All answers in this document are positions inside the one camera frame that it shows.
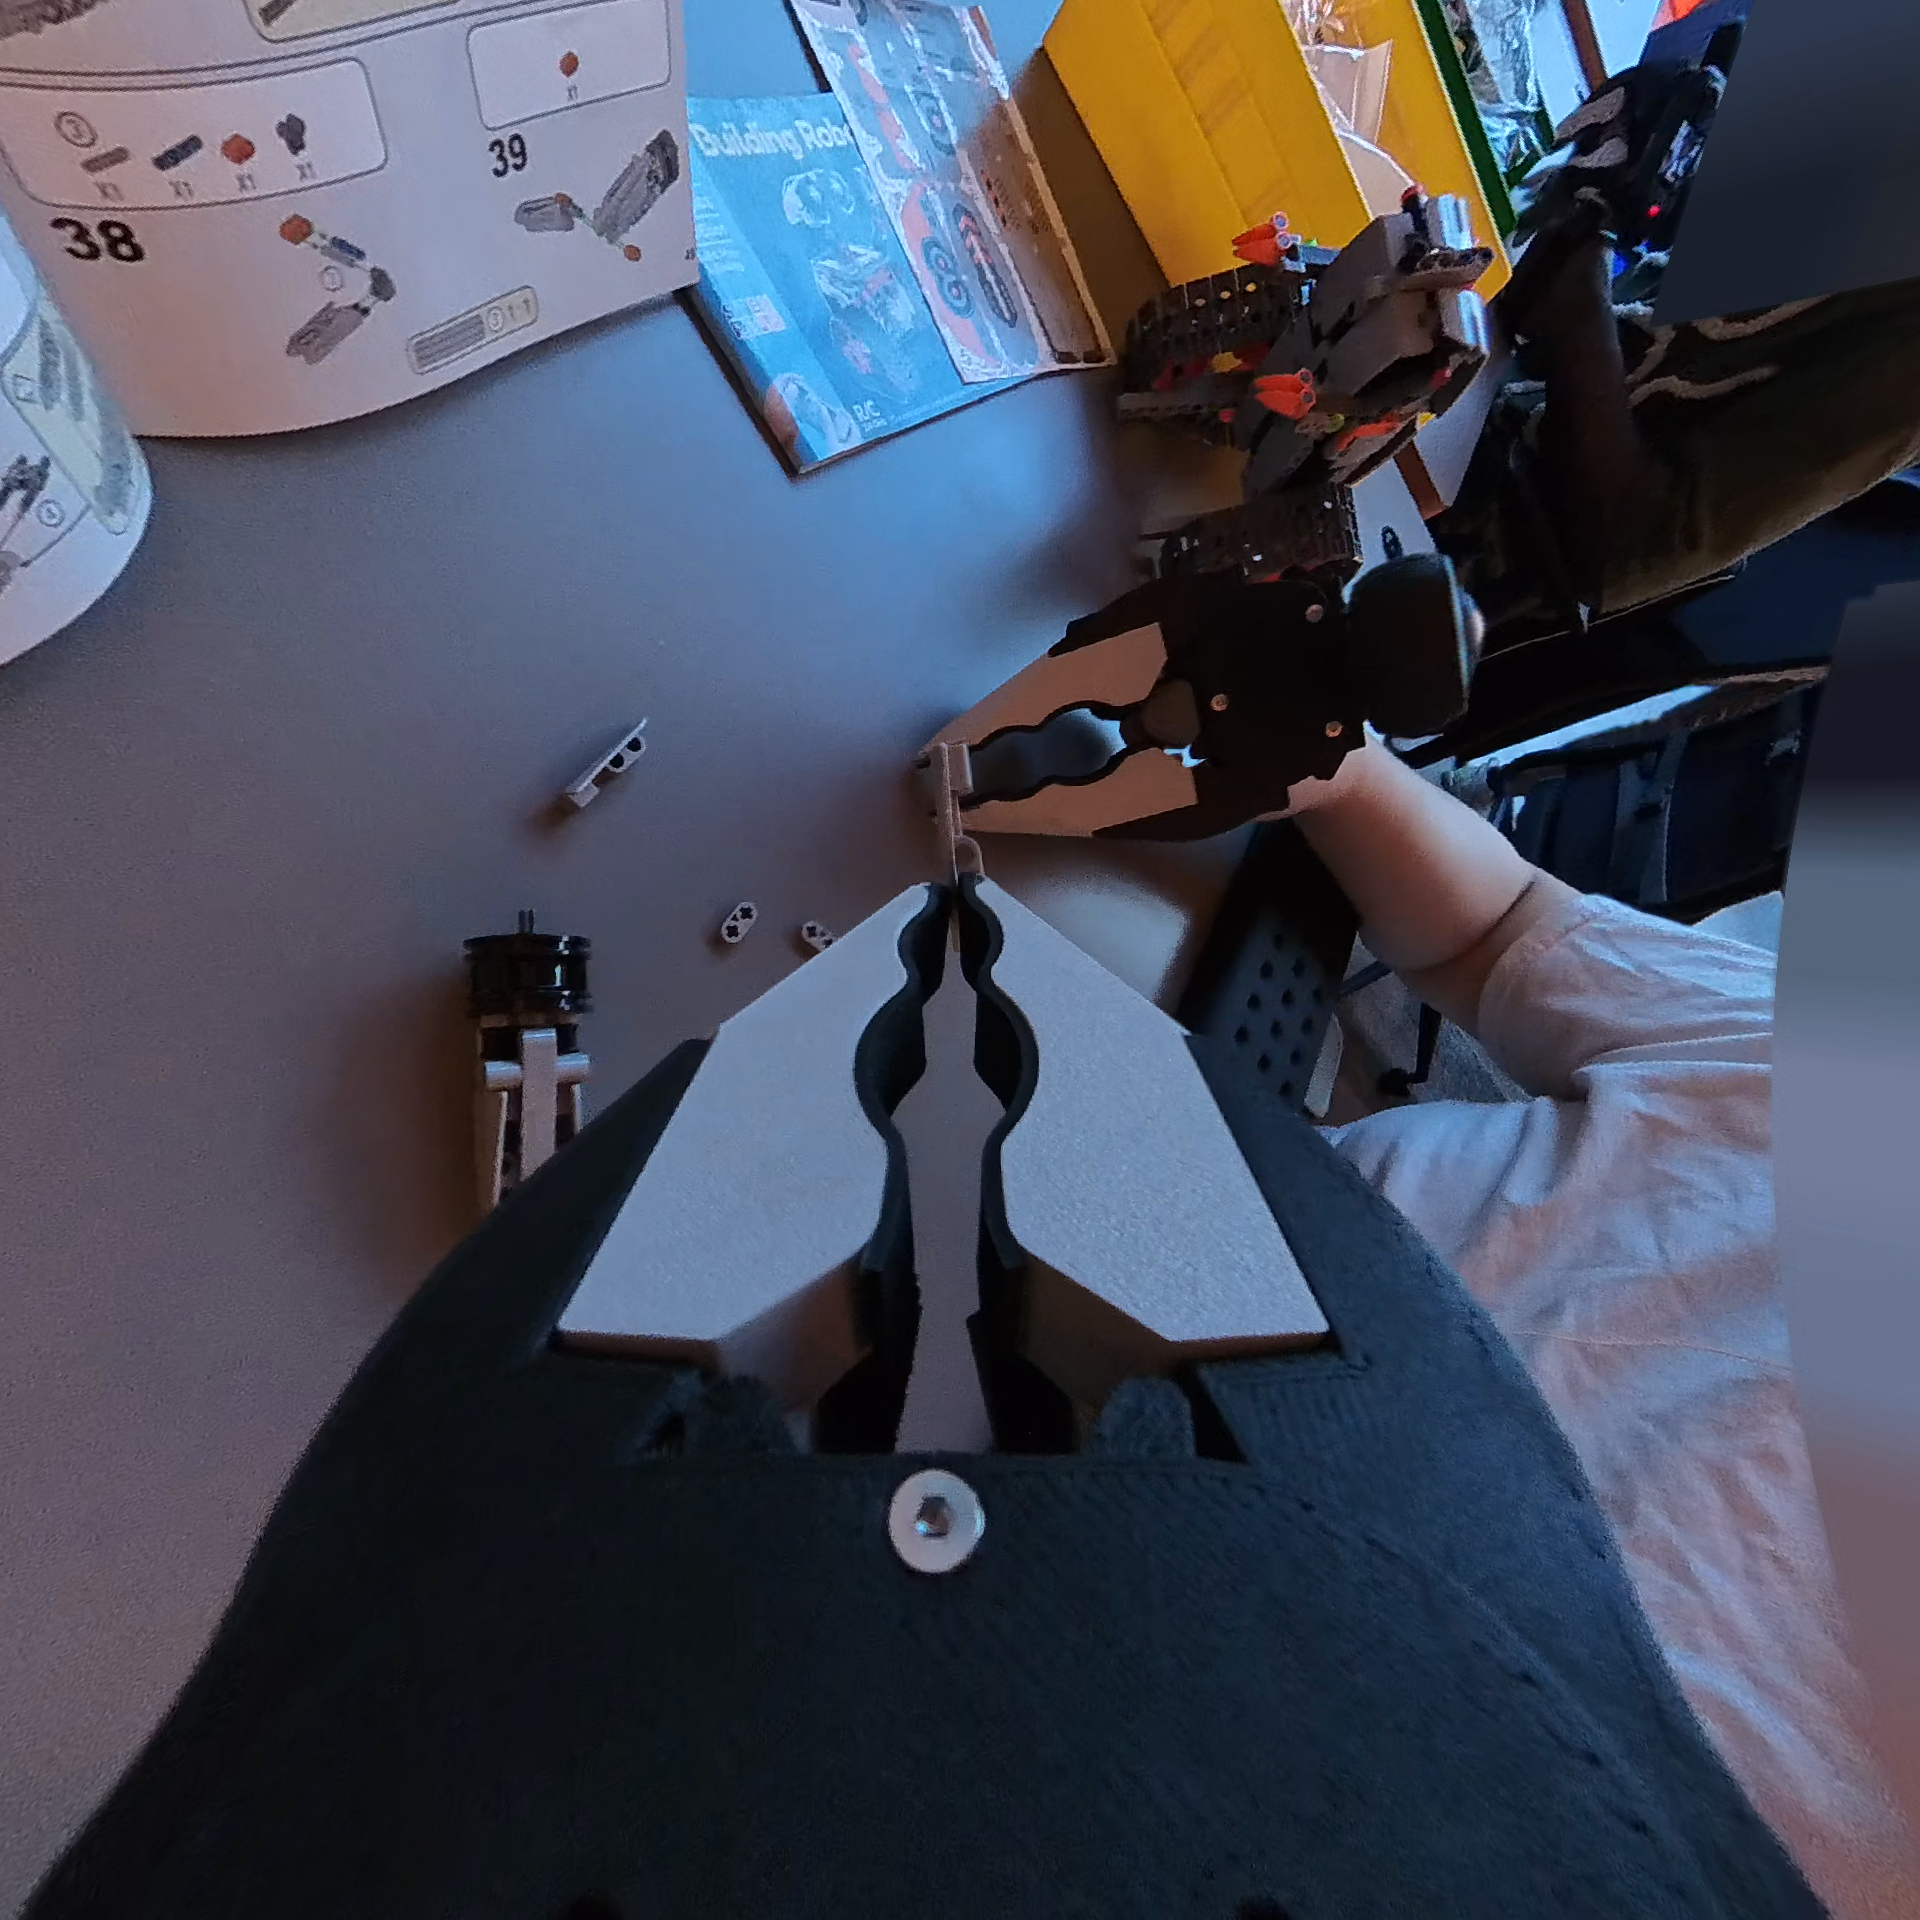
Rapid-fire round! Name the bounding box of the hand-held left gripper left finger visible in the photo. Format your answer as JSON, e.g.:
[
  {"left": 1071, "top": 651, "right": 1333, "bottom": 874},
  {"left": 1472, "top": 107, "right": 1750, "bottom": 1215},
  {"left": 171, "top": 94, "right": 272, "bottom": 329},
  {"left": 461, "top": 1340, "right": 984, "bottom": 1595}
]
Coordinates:
[{"left": 554, "top": 882, "right": 954, "bottom": 1455}]

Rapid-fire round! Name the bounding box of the grey motor assembly black wheel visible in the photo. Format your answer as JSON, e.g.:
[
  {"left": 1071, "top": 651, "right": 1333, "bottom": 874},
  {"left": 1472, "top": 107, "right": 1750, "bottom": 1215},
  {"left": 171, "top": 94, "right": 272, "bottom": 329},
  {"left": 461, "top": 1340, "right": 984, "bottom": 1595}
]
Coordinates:
[{"left": 461, "top": 908, "right": 600, "bottom": 1215}]

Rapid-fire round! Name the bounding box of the small grey panel brick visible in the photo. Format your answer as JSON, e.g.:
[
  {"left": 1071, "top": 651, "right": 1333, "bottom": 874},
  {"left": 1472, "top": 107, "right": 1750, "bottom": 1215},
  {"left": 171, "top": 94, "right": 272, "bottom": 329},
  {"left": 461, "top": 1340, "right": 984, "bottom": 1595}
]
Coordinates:
[{"left": 913, "top": 743, "right": 993, "bottom": 886}]

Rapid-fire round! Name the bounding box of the blue booklet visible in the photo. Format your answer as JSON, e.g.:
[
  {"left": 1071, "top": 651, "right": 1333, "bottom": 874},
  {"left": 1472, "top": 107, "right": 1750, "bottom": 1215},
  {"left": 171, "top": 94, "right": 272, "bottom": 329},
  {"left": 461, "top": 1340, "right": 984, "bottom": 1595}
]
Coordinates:
[{"left": 687, "top": 94, "right": 1120, "bottom": 479}]

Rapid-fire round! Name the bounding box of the black tracked toy robot model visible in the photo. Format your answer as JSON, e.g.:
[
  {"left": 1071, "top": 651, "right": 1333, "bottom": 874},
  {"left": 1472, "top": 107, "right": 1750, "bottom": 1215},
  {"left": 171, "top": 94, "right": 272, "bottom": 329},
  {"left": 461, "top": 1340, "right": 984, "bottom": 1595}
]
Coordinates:
[{"left": 1113, "top": 187, "right": 1501, "bottom": 589}]

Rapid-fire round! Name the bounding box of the person's white shirt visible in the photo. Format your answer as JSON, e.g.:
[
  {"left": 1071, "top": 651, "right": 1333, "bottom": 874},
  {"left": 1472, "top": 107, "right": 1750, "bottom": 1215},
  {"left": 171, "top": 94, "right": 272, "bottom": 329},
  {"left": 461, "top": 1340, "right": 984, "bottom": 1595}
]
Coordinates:
[{"left": 1327, "top": 1035, "right": 1920, "bottom": 1920}]

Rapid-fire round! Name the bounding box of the red and white sticker sheet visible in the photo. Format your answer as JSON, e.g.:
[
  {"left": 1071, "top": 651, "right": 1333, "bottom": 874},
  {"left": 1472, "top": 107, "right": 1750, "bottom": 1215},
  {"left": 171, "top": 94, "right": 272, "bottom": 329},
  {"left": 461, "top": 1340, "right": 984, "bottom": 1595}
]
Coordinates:
[{"left": 786, "top": 0, "right": 1120, "bottom": 386}]

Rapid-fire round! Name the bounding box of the clear plastic bag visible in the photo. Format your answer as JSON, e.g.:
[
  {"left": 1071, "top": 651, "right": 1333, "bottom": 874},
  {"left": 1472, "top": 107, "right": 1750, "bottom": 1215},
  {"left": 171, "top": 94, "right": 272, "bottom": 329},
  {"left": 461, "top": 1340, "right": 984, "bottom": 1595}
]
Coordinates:
[{"left": 1281, "top": 0, "right": 1443, "bottom": 197}]

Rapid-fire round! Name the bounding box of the white building instruction booklet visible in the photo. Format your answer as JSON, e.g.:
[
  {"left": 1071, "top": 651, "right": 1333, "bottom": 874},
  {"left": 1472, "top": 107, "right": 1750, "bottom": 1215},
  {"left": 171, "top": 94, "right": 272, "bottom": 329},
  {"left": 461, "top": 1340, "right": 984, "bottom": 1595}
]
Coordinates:
[{"left": 0, "top": 0, "right": 693, "bottom": 666}]

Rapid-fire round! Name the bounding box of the person's right forearm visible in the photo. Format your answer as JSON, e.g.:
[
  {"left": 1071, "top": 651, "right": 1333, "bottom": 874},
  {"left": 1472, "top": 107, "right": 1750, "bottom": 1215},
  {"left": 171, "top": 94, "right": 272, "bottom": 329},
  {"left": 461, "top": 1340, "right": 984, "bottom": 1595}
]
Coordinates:
[{"left": 1293, "top": 743, "right": 1786, "bottom": 1121}]

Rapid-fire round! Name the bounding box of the dark bag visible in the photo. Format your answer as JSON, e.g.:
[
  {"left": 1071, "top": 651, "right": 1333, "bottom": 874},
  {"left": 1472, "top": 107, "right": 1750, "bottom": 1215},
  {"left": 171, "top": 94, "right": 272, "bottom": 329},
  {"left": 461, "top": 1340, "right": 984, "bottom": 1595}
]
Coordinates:
[{"left": 1447, "top": 660, "right": 1839, "bottom": 923}]

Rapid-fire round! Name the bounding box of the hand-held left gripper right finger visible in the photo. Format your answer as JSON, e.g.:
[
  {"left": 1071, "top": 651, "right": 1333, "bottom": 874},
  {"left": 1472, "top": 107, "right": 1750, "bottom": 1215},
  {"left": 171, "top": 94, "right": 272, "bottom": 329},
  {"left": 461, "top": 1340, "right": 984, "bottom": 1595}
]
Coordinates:
[{"left": 957, "top": 881, "right": 1335, "bottom": 1455}]

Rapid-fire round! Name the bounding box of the green-edged cardboard box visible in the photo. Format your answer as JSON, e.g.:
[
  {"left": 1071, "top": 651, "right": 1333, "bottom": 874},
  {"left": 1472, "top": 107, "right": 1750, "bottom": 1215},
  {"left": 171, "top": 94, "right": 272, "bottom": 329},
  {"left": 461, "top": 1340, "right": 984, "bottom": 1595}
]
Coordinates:
[{"left": 1409, "top": 0, "right": 1560, "bottom": 226}]

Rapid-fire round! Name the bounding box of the grey three-hole brick beam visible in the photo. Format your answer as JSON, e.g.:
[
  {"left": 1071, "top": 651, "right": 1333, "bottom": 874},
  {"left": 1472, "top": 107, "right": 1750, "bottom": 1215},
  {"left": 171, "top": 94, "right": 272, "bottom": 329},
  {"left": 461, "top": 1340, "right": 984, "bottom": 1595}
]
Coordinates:
[{"left": 562, "top": 718, "right": 651, "bottom": 811}]

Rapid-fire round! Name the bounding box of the yellow box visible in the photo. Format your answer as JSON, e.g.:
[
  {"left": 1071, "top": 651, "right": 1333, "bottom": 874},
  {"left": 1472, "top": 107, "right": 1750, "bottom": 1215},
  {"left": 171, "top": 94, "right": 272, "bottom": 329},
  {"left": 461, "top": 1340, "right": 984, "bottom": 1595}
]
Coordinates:
[{"left": 1041, "top": 0, "right": 1518, "bottom": 302}]

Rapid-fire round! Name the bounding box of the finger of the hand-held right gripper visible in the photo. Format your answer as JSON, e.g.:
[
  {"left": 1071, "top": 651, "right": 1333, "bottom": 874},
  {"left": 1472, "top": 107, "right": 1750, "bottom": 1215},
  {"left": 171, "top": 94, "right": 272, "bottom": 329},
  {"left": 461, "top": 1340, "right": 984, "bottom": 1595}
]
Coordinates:
[
  {"left": 957, "top": 743, "right": 1209, "bottom": 845},
  {"left": 919, "top": 588, "right": 1193, "bottom": 775}
]

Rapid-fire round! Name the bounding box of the grey desk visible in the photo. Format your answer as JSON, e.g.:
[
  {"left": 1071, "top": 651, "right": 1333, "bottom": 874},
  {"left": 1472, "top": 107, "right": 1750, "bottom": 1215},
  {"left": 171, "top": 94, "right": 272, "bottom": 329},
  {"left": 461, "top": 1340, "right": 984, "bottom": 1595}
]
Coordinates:
[{"left": 0, "top": 0, "right": 1353, "bottom": 1892}]

